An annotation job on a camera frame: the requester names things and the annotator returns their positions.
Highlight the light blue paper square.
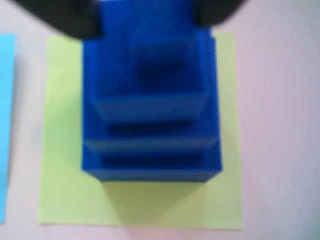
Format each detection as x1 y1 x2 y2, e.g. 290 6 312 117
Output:
0 34 16 223

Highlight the small blue cube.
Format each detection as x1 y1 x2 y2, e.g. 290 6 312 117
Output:
91 0 211 125

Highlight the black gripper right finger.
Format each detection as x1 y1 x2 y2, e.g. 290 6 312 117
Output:
193 0 247 27

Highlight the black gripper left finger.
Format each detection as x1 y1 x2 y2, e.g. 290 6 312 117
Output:
11 0 105 40

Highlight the green paper square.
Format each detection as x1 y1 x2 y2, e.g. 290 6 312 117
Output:
38 31 245 231

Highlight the tiny blue cube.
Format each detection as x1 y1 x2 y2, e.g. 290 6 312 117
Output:
128 0 201 68

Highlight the medium blue cube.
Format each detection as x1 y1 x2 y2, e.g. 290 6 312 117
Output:
82 29 220 153

